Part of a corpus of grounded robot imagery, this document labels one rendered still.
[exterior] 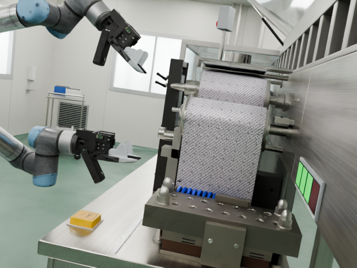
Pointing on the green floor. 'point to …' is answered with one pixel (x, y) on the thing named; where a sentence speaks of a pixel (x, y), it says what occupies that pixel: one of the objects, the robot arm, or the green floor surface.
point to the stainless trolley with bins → (60, 91)
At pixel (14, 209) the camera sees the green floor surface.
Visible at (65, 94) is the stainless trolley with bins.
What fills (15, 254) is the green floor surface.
